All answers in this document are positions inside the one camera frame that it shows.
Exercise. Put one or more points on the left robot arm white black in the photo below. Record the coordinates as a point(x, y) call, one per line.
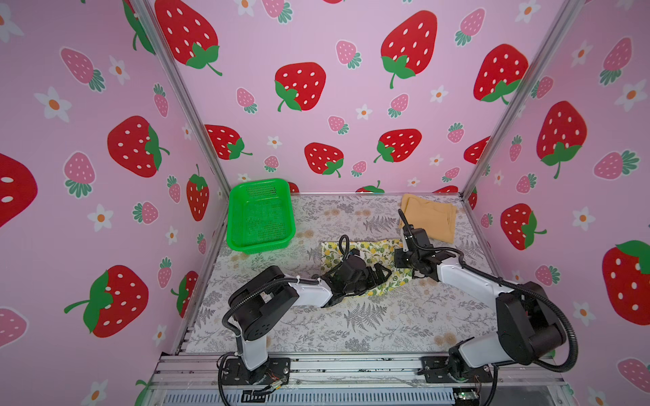
point(257, 307)

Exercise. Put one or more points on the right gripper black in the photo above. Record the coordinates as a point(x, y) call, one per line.
point(410, 237)

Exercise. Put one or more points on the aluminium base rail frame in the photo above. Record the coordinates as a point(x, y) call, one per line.
point(350, 379)

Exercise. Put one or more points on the tan yellow skirt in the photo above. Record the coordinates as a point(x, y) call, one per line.
point(437, 219)

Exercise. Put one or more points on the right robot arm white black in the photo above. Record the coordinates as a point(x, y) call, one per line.
point(531, 329)

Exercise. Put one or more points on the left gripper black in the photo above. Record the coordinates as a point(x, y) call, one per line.
point(372, 282)

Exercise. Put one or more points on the lemon print skirt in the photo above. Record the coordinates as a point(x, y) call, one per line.
point(372, 252)

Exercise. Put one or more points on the green plastic basket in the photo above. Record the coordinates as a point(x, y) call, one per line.
point(261, 217)

